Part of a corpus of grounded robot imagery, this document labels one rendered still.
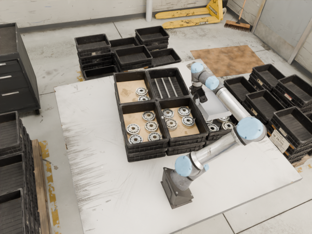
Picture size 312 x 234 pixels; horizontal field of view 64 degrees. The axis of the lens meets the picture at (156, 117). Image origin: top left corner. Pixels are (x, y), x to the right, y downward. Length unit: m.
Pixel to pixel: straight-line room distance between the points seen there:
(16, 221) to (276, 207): 2.27
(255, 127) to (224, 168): 0.73
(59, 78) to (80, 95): 1.41
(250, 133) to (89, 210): 1.11
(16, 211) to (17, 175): 0.39
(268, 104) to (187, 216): 1.83
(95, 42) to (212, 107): 2.12
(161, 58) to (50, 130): 1.66
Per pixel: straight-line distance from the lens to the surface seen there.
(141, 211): 1.74
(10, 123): 2.66
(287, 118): 2.92
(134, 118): 2.00
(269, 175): 2.11
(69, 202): 2.60
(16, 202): 2.18
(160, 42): 3.50
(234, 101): 1.57
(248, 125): 1.34
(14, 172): 2.46
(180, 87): 2.30
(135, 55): 3.26
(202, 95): 1.67
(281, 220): 2.81
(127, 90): 2.23
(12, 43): 2.98
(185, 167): 1.44
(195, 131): 1.97
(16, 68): 2.89
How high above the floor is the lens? 2.32
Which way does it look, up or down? 48 degrees down
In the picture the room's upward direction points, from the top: 6 degrees clockwise
